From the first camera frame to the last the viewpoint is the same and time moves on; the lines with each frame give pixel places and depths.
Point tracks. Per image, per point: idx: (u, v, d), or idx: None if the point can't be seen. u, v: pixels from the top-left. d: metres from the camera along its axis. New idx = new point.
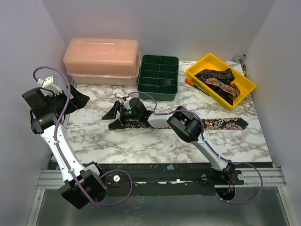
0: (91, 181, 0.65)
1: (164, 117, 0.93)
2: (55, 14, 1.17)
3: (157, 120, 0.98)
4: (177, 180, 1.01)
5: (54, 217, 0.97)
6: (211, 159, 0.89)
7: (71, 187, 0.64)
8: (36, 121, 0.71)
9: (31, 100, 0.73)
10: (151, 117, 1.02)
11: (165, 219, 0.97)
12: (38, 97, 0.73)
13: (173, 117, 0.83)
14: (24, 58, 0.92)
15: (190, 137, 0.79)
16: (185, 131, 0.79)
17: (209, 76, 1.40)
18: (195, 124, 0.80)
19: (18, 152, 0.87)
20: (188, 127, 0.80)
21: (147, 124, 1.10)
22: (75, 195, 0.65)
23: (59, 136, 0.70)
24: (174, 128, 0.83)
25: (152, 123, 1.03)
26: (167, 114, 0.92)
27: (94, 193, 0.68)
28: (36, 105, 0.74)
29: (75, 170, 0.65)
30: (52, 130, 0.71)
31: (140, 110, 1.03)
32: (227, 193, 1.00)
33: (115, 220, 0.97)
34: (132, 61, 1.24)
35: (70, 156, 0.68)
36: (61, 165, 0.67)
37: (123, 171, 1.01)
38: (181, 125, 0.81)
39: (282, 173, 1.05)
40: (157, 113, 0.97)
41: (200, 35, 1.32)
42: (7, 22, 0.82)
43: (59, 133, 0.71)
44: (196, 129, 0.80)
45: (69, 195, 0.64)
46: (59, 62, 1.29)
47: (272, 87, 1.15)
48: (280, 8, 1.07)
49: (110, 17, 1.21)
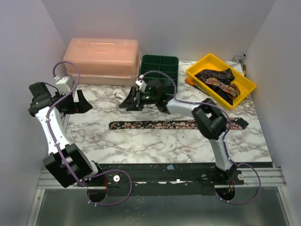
0: (75, 158, 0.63)
1: (188, 106, 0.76)
2: (55, 14, 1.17)
3: (177, 108, 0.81)
4: (177, 180, 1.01)
5: (54, 217, 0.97)
6: (220, 157, 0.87)
7: (56, 162, 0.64)
8: (33, 104, 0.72)
9: (34, 88, 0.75)
10: (170, 102, 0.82)
11: (166, 219, 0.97)
12: (41, 86, 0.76)
13: (199, 108, 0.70)
14: (24, 58, 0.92)
15: (212, 133, 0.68)
16: (209, 125, 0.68)
17: (209, 76, 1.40)
18: (222, 121, 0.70)
19: (19, 152, 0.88)
20: (213, 123, 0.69)
21: (164, 108, 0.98)
22: (59, 171, 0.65)
23: (51, 116, 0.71)
24: (197, 119, 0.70)
25: (170, 109, 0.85)
26: (192, 104, 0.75)
27: (81, 172, 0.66)
28: (38, 92, 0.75)
29: (60, 143, 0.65)
30: (46, 111, 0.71)
31: (158, 91, 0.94)
32: (227, 193, 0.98)
33: (115, 220, 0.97)
34: (132, 62, 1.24)
35: (59, 131, 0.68)
36: (48, 139, 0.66)
37: (123, 171, 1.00)
38: (206, 119, 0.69)
39: (282, 173, 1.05)
40: (180, 100, 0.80)
41: (200, 35, 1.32)
42: (7, 22, 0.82)
43: (51, 113, 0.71)
44: (221, 126, 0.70)
45: (53, 169, 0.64)
46: (59, 62, 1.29)
47: (272, 87, 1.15)
48: (280, 8, 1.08)
49: (110, 18, 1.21)
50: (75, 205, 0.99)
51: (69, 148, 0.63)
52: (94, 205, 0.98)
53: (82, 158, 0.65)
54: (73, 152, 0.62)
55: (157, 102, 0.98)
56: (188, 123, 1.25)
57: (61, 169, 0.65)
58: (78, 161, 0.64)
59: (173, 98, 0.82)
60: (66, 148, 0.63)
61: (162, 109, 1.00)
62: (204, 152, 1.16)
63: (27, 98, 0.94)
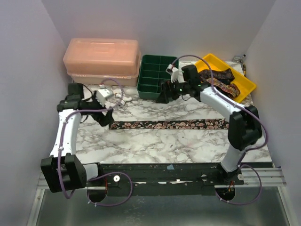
0: (70, 169, 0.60)
1: (226, 106, 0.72)
2: (55, 14, 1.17)
3: (213, 100, 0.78)
4: (177, 180, 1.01)
5: (54, 217, 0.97)
6: (230, 163, 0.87)
7: (52, 165, 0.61)
8: (62, 101, 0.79)
9: (70, 88, 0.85)
10: (207, 91, 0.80)
11: (166, 219, 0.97)
12: (76, 87, 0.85)
13: (239, 115, 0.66)
14: (24, 57, 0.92)
15: (241, 143, 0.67)
16: (242, 136, 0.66)
17: (209, 76, 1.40)
18: (256, 134, 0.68)
19: (19, 153, 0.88)
20: (247, 134, 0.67)
21: (197, 93, 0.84)
22: (52, 175, 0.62)
23: (71, 119, 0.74)
24: (232, 125, 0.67)
25: (202, 97, 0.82)
26: (232, 105, 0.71)
27: (71, 184, 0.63)
28: (72, 93, 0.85)
29: (63, 149, 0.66)
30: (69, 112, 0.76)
31: (190, 73, 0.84)
32: (227, 193, 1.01)
33: (115, 220, 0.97)
34: (132, 62, 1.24)
35: (67, 137, 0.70)
36: (56, 141, 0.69)
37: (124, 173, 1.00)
38: (242, 127, 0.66)
39: (282, 173, 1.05)
40: (218, 95, 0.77)
41: (200, 35, 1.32)
42: (7, 22, 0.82)
43: (71, 116, 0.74)
44: (253, 139, 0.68)
45: (47, 172, 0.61)
46: (59, 62, 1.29)
47: (272, 87, 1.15)
48: (280, 8, 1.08)
49: (109, 18, 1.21)
50: (75, 205, 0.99)
51: (69, 157, 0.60)
52: (94, 205, 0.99)
53: (76, 171, 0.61)
54: (71, 163, 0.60)
55: (190, 85, 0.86)
56: (188, 123, 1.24)
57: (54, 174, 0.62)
58: (72, 174, 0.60)
59: (211, 87, 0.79)
60: (66, 156, 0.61)
61: (192, 94, 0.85)
62: (204, 152, 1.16)
63: (27, 98, 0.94)
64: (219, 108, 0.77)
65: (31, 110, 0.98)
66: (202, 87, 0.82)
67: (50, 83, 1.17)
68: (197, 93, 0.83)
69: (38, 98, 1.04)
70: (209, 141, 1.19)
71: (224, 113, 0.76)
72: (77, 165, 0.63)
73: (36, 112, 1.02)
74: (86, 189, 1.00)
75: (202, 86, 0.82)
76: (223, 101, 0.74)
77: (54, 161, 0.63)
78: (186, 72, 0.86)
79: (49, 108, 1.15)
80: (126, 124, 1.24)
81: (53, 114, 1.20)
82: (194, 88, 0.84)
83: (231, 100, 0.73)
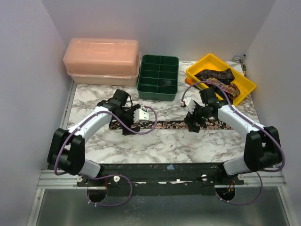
0: (73, 149, 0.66)
1: (244, 125, 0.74)
2: (55, 14, 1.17)
3: (230, 117, 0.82)
4: (177, 180, 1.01)
5: (54, 217, 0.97)
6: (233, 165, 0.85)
7: (62, 138, 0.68)
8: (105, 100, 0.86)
9: (117, 93, 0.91)
10: (225, 108, 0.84)
11: (166, 219, 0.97)
12: (122, 95, 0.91)
13: (258, 135, 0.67)
14: (24, 58, 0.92)
15: (257, 165, 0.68)
16: (258, 158, 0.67)
17: (209, 76, 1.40)
18: (273, 158, 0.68)
19: (19, 153, 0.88)
20: (264, 157, 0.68)
21: (215, 108, 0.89)
22: (56, 147, 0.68)
23: (100, 114, 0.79)
24: (249, 144, 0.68)
25: (220, 114, 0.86)
26: (250, 124, 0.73)
27: (63, 164, 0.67)
28: (115, 97, 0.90)
29: (79, 131, 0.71)
30: (103, 109, 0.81)
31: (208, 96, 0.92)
32: (227, 193, 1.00)
33: (115, 220, 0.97)
34: (132, 62, 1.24)
35: (89, 125, 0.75)
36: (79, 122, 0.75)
37: (123, 176, 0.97)
38: (259, 150, 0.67)
39: (282, 173, 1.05)
40: (236, 111, 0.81)
41: (201, 35, 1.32)
42: (7, 22, 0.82)
43: (102, 113, 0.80)
44: (270, 163, 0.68)
45: (54, 141, 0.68)
46: (59, 62, 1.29)
47: (272, 87, 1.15)
48: (280, 8, 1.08)
49: (109, 17, 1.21)
50: (75, 205, 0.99)
51: (78, 139, 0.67)
52: (94, 205, 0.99)
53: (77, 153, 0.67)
54: (77, 143, 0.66)
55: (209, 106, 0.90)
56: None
57: (58, 147, 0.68)
58: (73, 151, 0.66)
59: (229, 104, 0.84)
60: (77, 136, 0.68)
61: (210, 110, 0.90)
62: (204, 152, 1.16)
63: (27, 98, 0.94)
64: (236, 126, 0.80)
65: (31, 110, 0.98)
66: (219, 104, 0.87)
67: (50, 83, 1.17)
68: (215, 108, 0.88)
69: (38, 98, 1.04)
70: (209, 141, 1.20)
71: (241, 130, 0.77)
72: (82, 150, 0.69)
73: (36, 112, 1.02)
74: (86, 189, 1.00)
75: (220, 102, 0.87)
76: (241, 119, 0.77)
77: (65, 136, 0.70)
78: (202, 94, 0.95)
79: (49, 108, 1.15)
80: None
81: (54, 114, 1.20)
82: (211, 104, 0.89)
83: (250, 119, 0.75)
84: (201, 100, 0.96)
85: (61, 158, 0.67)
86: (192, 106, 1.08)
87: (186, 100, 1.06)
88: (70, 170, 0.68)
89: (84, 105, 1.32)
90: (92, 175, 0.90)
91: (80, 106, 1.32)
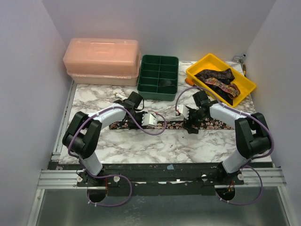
0: (89, 132, 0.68)
1: (233, 115, 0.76)
2: (55, 14, 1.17)
3: (221, 113, 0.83)
4: (177, 180, 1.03)
5: (54, 217, 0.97)
6: (233, 164, 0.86)
7: (80, 121, 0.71)
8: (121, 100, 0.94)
9: (134, 95, 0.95)
10: (215, 105, 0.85)
11: (166, 219, 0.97)
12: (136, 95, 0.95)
13: (245, 120, 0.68)
14: (24, 58, 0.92)
15: (249, 151, 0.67)
16: (249, 142, 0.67)
17: (209, 76, 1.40)
18: (264, 143, 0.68)
19: (19, 152, 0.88)
20: (255, 141, 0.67)
21: (207, 109, 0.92)
22: (73, 128, 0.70)
23: (117, 108, 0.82)
24: (238, 130, 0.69)
25: (212, 112, 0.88)
26: (238, 113, 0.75)
27: (76, 146, 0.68)
28: (130, 99, 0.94)
29: (97, 117, 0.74)
30: (119, 106, 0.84)
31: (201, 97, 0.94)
32: (227, 193, 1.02)
33: (115, 220, 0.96)
34: (132, 62, 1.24)
35: (106, 115, 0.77)
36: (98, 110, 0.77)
37: (123, 176, 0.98)
38: (249, 134, 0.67)
39: (282, 173, 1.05)
40: (225, 106, 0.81)
41: (201, 35, 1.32)
42: (7, 22, 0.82)
43: (118, 108, 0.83)
44: (261, 147, 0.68)
45: (74, 122, 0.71)
46: (59, 62, 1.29)
47: (272, 87, 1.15)
48: (280, 8, 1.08)
49: (109, 17, 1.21)
50: (75, 205, 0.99)
51: (96, 123, 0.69)
52: (94, 205, 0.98)
53: (92, 136, 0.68)
54: (95, 126, 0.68)
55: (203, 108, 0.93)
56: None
57: (75, 128, 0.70)
58: (88, 134, 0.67)
59: (218, 101, 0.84)
60: (95, 120, 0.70)
61: (203, 111, 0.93)
62: (204, 152, 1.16)
63: (27, 97, 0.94)
64: (228, 119, 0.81)
65: (31, 110, 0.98)
66: (209, 103, 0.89)
67: (51, 83, 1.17)
68: (207, 109, 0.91)
69: (38, 98, 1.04)
70: (210, 141, 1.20)
71: (233, 123, 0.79)
72: (97, 135, 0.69)
73: (36, 112, 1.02)
74: (86, 189, 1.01)
75: (210, 102, 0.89)
76: (230, 111, 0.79)
77: (83, 119, 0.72)
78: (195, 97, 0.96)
79: (49, 108, 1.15)
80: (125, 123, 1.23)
81: (54, 114, 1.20)
82: (203, 106, 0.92)
83: (236, 109, 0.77)
84: (195, 102, 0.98)
85: (76, 140, 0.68)
86: (186, 112, 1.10)
87: (179, 108, 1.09)
88: (82, 154, 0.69)
89: (84, 105, 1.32)
90: (93, 173, 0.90)
91: (80, 106, 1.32)
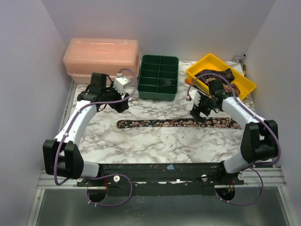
0: (67, 156, 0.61)
1: (246, 116, 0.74)
2: (55, 14, 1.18)
3: (233, 109, 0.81)
4: (177, 180, 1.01)
5: (53, 217, 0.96)
6: (233, 163, 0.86)
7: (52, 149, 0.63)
8: (84, 92, 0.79)
9: (94, 79, 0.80)
10: (230, 99, 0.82)
11: (165, 219, 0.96)
12: (99, 77, 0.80)
13: (257, 127, 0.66)
14: (24, 57, 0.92)
15: (251, 156, 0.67)
16: (254, 149, 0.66)
17: (209, 76, 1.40)
18: (269, 152, 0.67)
19: (19, 152, 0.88)
20: (260, 149, 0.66)
21: (219, 100, 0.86)
22: (50, 158, 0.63)
23: (84, 110, 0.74)
24: (247, 135, 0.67)
25: (225, 105, 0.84)
26: (251, 117, 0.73)
27: (63, 172, 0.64)
28: (93, 84, 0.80)
29: (68, 136, 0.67)
30: (84, 104, 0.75)
31: (216, 86, 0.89)
32: (227, 193, 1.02)
33: (115, 220, 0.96)
34: (132, 62, 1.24)
35: (75, 126, 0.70)
36: (64, 127, 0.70)
37: (125, 176, 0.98)
38: (256, 141, 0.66)
39: (282, 173, 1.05)
40: (241, 105, 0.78)
41: (200, 35, 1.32)
42: (8, 22, 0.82)
43: (86, 108, 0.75)
44: (266, 155, 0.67)
45: (46, 153, 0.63)
46: (59, 62, 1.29)
47: (272, 87, 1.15)
48: (280, 8, 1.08)
49: (109, 18, 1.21)
50: (75, 205, 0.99)
51: (70, 146, 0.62)
52: (94, 205, 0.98)
53: (74, 159, 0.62)
54: (71, 150, 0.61)
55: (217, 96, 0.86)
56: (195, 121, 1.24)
57: (52, 157, 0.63)
58: (69, 161, 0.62)
59: (234, 97, 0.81)
60: (68, 143, 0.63)
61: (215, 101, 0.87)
62: (203, 152, 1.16)
63: (27, 97, 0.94)
64: (238, 118, 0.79)
65: (31, 109, 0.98)
66: (225, 95, 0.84)
67: (51, 83, 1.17)
68: (220, 100, 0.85)
69: (38, 99, 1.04)
70: (209, 141, 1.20)
71: (241, 124, 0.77)
72: (76, 154, 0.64)
73: (36, 112, 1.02)
74: (86, 189, 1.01)
75: (225, 94, 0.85)
76: (244, 111, 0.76)
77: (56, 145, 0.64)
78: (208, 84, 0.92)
79: (49, 108, 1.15)
80: (133, 122, 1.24)
81: (54, 114, 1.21)
82: (217, 95, 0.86)
83: (251, 111, 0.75)
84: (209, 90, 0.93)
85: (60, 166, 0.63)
86: (197, 99, 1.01)
87: (191, 93, 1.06)
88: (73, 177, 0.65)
89: None
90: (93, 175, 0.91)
91: None
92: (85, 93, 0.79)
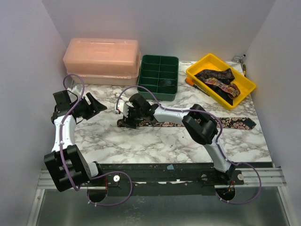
0: (74, 160, 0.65)
1: (177, 115, 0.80)
2: (55, 14, 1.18)
3: (165, 116, 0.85)
4: (177, 180, 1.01)
5: (53, 217, 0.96)
6: (216, 159, 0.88)
7: (55, 161, 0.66)
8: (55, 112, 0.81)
9: (58, 97, 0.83)
10: (157, 110, 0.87)
11: (165, 219, 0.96)
12: (62, 94, 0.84)
13: (189, 117, 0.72)
14: (24, 56, 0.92)
15: (205, 139, 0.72)
16: (201, 132, 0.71)
17: (209, 76, 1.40)
18: (211, 125, 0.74)
19: (19, 152, 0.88)
20: (204, 129, 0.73)
21: (152, 117, 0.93)
22: (56, 171, 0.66)
23: (66, 122, 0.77)
24: (188, 128, 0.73)
25: (157, 117, 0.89)
26: (180, 112, 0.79)
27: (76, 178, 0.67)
28: (60, 101, 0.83)
29: (64, 143, 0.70)
30: (62, 117, 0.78)
31: (139, 102, 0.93)
32: (227, 193, 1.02)
33: (115, 220, 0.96)
34: (132, 61, 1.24)
35: (67, 134, 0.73)
36: (55, 140, 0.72)
37: (124, 173, 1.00)
38: (197, 125, 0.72)
39: (282, 173, 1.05)
40: (167, 108, 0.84)
41: (200, 35, 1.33)
42: (7, 22, 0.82)
43: (66, 119, 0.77)
44: (211, 131, 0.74)
45: (51, 168, 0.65)
46: (59, 62, 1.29)
47: (271, 87, 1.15)
48: (279, 9, 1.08)
49: (109, 18, 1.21)
50: (75, 205, 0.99)
51: (71, 149, 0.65)
52: (94, 205, 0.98)
53: (79, 162, 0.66)
54: (74, 152, 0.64)
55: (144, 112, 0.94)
56: None
57: (59, 170, 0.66)
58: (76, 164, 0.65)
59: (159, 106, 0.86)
60: (68, 148, 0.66)
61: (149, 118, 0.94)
62: (204, 152, 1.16)
63: (26, 96, 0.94)
64: (173, 119, 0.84)
65: (31, 109, 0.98)
66: (154, 109, 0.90)
67: (50, 83, 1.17)
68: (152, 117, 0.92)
69: (38, 98, 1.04)
70: None
71: (179, 122, 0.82)
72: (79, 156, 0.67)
73: (35, 112, 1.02)
74: (86, 189, 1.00)
75: (153, 109, 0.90)
76: (172, 111, 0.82)
77: (56, 157, 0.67)
78: (135, 102, 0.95)
79: (49, 108, 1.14)
80: None
81: None
82: (148, 114, 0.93)
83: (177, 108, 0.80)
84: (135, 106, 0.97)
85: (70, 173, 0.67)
86: (126, 109, 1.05)
87: (120, 106, 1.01)
88: (86, 180, 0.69)
89: None
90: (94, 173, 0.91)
91: None
92: (58, 112, 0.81)
